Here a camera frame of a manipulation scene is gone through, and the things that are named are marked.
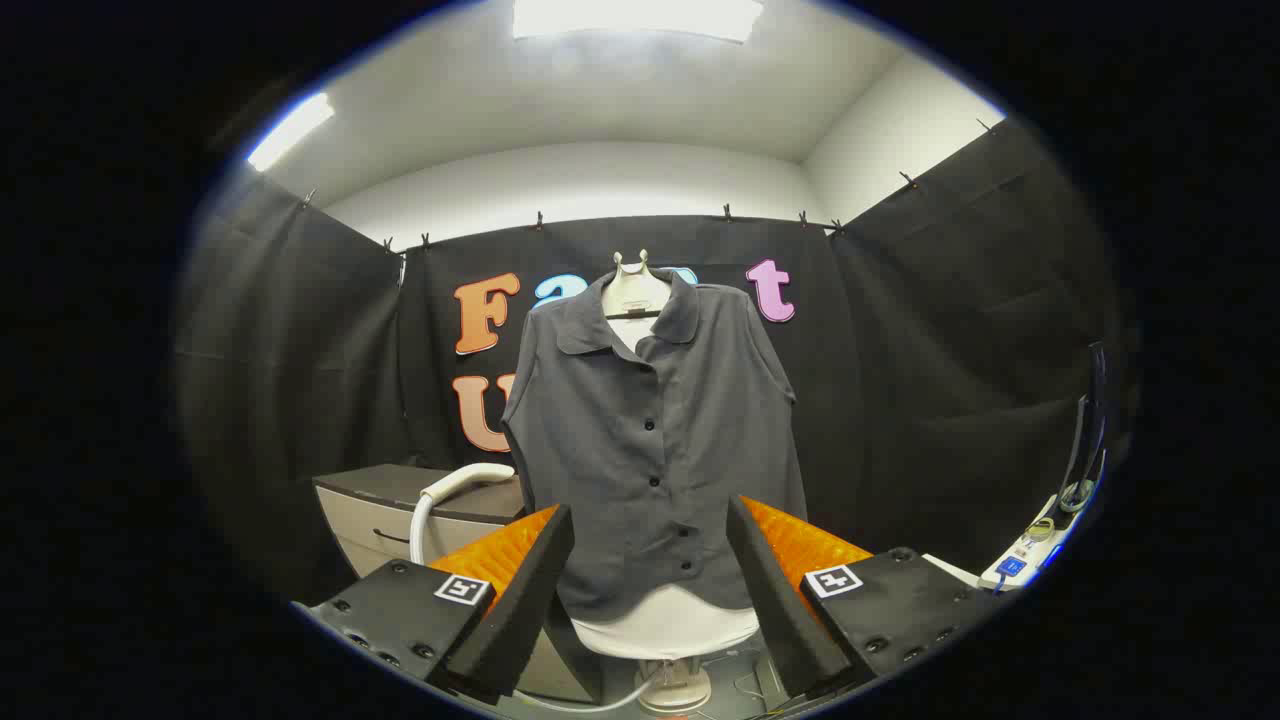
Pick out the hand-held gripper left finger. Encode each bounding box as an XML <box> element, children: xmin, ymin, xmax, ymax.
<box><xmin>293</xmin><ymin>503</ymin><xmax>576</xmax><ymax>706</ymax></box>

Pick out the white mannequin torso stand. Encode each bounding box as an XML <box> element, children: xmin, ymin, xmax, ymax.
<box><xmin>570</xmin><ymin>250</ymin><xmax>763</xmax><ymax>716</ymax></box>

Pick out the row of black backdrop clips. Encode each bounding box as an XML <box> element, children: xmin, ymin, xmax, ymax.
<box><xmin>300</xmin><ymin>118</ymin><xmax>1001</xmax><ymax>251</ymax></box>

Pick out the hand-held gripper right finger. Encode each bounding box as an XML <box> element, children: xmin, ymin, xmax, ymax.
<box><xmin>727</xmin><ymin>495</ymin><xmax>1001</xmax><ymax>701</ymax></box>

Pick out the white power strip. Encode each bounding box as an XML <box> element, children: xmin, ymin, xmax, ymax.
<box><xmin>980</xmin><ymin>490</ymin><xmax>1076</xmax><ymax>593</ymax></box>

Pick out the large ceiling light panel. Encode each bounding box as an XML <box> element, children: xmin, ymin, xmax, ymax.
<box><xmin>512</xmin><ymin>0</ymin><xmax>766</xmax><ymax>44</ymax></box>

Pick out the narrow ceiling light panel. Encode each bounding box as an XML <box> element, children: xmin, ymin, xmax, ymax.
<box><xmin>247</xmin><ymin>92</ymin><xmax>336</xmax><ymax>173</ymax></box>

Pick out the black metal stand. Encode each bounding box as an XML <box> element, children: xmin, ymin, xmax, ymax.
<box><xmin>1060</xmin><ymin>340</ymin><xmax>1111</xmax><ymax>511</ymax></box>

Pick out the grey short-sleeved button shirt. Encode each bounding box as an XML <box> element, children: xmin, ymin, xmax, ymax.
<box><xmin>500</xmin><ymin>268</ymin><xmax>809</xmax><ymax>626</ymax></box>

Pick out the white sheet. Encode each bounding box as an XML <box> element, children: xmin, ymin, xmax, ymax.
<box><xmin>920</xmin><ymin>553</ymin><xmax>986</xmax><ymax>589</ymax></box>

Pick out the grey drawer cabinet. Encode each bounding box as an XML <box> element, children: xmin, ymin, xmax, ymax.
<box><xmin>312</xmin><ymin>462</ymin><xmax>606</xmax><ymax>703</ymax></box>

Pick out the black backdrop cloth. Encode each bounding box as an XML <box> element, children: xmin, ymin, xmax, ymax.
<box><xmin>175</xmin><ymin>118</ymin><xmax>1136</xmax><ymax>611</ymax></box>

